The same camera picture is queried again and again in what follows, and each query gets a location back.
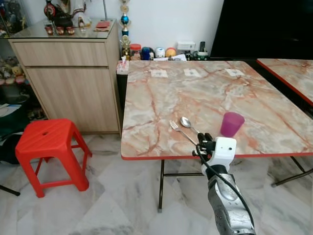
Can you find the red flat pouch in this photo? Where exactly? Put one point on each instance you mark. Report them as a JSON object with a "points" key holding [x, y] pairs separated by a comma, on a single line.
{"points": [[103, 25]]}

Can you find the row of small red ornaments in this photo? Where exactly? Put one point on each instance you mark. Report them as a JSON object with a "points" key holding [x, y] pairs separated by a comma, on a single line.
{"points": [[59, 30]]}

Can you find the marble-print table with red edge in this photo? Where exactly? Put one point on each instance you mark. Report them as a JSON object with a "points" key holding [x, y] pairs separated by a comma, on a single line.
{"points": [[293, 73]]}

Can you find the red plastic stool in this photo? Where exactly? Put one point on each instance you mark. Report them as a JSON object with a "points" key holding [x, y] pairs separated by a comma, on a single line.
{"points": [[46, 137]]}

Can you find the white wall socket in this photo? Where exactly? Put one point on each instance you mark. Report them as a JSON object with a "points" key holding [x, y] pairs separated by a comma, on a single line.
{"points": [[186, 45]]}

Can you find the silver metal spoon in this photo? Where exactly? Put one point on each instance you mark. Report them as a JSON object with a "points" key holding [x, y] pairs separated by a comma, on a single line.
{"points": [[185, 121]]}

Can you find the gold and blue trophy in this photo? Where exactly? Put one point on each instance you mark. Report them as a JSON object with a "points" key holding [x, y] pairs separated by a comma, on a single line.
{"points": [[125, 22]]}

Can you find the silver metal fork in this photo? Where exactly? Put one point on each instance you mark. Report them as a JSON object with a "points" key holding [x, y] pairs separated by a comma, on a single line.
{"points": [[174, 126]]}

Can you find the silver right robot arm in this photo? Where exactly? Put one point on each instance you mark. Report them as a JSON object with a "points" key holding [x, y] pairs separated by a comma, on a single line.
{"points": [[226, 200]]}

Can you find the white round gadget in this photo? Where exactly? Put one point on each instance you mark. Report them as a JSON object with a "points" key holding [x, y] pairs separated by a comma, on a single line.
{"points": [[160, 52]]}

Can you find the dark warrior statue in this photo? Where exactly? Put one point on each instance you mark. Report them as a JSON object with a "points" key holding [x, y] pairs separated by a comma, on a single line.
{"points": [[57, 12]]}

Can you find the blue container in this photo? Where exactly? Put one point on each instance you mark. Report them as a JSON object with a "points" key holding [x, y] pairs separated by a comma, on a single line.
{"points": [[146, 53]]}

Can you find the large black screen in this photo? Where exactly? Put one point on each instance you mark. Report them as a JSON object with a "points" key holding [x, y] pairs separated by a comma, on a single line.
{"points": [[264, 27]]}

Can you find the plush toy pile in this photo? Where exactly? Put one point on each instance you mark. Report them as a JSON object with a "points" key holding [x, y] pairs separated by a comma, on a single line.
{"points": [[13, 72]]}

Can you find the white robed figurine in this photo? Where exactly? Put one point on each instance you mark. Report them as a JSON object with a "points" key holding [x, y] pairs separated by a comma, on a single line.
{"points": [[82, 13]]}

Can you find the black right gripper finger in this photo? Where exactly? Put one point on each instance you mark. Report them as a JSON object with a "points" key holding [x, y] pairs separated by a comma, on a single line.
{"points": [[201, 139], [209, 136]]}

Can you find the purple plastic cup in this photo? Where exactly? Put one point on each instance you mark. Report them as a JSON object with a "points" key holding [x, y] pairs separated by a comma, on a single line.
{"points": [[232, 125]]}

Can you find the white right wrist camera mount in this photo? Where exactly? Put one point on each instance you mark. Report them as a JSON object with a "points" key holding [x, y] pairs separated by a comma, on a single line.
{"points": [[225, 149]]}

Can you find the orange round ornament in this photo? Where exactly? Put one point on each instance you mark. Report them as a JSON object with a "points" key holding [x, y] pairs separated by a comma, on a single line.
{"points": [[170, 52]]}

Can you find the light wooden cabinet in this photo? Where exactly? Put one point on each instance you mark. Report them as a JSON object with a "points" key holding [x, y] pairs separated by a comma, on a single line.
{"points": [[68, 88]]}

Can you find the marble-print folding table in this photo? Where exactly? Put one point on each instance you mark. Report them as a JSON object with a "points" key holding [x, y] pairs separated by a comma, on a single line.
{"points": [[205, 98]]}

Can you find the black bag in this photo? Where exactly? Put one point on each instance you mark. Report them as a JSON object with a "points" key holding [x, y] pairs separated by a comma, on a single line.
{"points": [[12, 132]]}

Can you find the clear jar with red lid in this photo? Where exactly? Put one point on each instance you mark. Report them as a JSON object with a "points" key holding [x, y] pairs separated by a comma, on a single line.
{"points": [[135, 53]]}

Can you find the white paper label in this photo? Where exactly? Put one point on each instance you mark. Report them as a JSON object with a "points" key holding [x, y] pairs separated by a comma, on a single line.
{"points": [[192, 72], [235, 72], [159, 73]]}

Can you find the white tissue pack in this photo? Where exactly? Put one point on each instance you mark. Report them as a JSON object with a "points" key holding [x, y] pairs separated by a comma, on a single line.
{"points": [[122, 67]]}

